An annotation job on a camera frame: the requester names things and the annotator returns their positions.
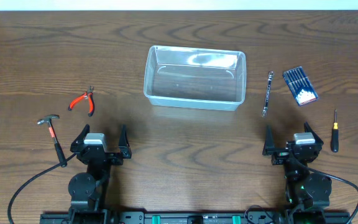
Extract small hammer black handle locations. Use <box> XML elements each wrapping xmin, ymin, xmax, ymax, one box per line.
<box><xmin>37</xmin><ymin>114</ymin><xmax>67</xmax><ymax>167</ymax></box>

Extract silver ring wrench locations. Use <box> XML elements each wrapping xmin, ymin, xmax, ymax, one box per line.
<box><xmin>262</xmin><ymin>71</ymin><xmax>275</xmax><ymax>117</ymax></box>

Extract clear plastic container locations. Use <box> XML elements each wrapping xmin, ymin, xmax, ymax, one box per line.
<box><xmin>144</xmin><ymin>45</ymin><xmax>247</xmax><ymax>111</ymax></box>

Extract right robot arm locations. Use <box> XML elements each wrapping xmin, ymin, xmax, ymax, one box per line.
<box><xmin>262</xmin><ymin>123</ymin><xmax>332</xmax><ymax>223</ymax></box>

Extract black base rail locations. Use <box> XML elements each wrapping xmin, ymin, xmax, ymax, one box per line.
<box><xmin>39</xmin><ymin>210</ymin><xmax>350</xmax><ymax>224</ymax></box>

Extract black yellow screwdriver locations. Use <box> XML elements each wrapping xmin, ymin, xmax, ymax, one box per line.
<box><xmin>331</xmin><ymin>110</ymin><xmax>339</xmax><ymax>153</ymax></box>

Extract red handled pliers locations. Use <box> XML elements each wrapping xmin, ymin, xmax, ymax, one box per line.
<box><xmin>68</xmin><ymin>86</ymin><xmax>95</xmax><ymax>117</ymax></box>

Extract blue precision screwdriver set case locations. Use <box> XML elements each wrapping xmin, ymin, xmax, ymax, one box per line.
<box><xmin>283</xmin><ymin>67</ymin><xmax>318</xmax><ymax>106</ymax></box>

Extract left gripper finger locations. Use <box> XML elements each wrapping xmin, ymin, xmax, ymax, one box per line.
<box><xmin>72</xmin><ymin>124</ymin><xmax>90</xmax><ymax>145</ymax></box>
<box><xmin>118</xmin><ymin>124</ymin><xmax>130</xmax><ymax>151</ymax></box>

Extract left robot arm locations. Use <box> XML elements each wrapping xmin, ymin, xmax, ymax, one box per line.
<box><xmin>68</xmin><ymin>124</ymin><xmax>132</xmax><ymax>223</ymax></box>

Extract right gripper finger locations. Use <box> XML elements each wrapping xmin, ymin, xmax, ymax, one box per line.
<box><xmin>304</xmin><ymin>121</ymin><xmax>323</xmax><ymax>144</ymax></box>
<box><xmin>262</xmin><ymin>126</ymin><xmax>275</xmax><ymax>156</ymax></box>

